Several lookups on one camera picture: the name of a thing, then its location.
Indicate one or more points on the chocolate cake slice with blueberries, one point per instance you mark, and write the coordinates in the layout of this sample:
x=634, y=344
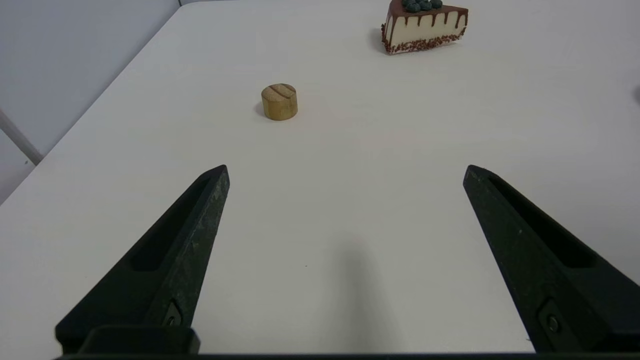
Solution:
x=425, y=27

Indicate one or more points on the small wooden cylinder block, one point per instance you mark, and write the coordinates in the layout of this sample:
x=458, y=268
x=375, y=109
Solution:
x=279, y=104

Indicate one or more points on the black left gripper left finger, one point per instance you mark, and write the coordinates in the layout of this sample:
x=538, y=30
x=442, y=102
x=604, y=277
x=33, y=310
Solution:
x=165, y=260

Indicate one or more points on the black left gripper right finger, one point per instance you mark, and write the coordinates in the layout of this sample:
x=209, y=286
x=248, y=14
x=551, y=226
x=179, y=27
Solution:
x=540, y=260

